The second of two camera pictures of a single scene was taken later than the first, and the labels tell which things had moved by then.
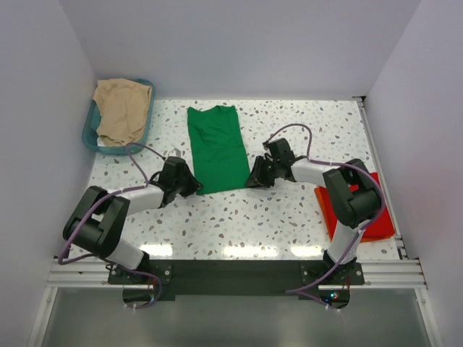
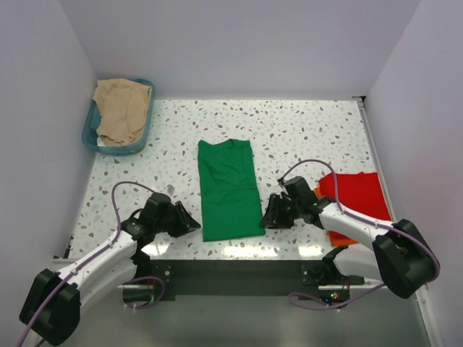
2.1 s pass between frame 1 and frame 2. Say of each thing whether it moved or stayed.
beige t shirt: stayed
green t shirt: moved
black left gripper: moved
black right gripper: moved
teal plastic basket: stayed
